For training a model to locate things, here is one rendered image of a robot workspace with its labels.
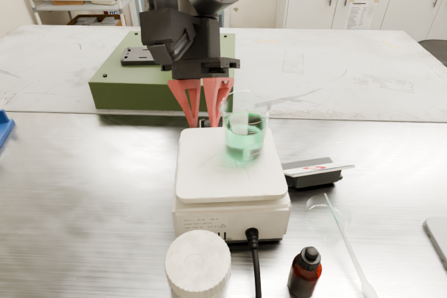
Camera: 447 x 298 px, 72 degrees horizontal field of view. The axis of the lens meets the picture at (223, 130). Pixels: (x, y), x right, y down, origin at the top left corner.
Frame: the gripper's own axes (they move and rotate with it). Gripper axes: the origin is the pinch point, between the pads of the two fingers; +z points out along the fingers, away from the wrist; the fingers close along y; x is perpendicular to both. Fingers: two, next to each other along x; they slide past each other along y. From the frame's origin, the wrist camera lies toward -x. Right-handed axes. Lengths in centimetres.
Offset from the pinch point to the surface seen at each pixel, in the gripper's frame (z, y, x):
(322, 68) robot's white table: -8.4, 12.8, 38.2
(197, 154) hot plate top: 2.6, 4.0, -9.2
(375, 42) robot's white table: -16, 25, 59
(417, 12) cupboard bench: -57, 61, 263
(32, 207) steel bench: 9.9, -18.4, -15.5
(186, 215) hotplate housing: 7.9, 5.0, -14.2
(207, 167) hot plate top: 3.7, 5.8, -10.5
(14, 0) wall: -65, -192, 99
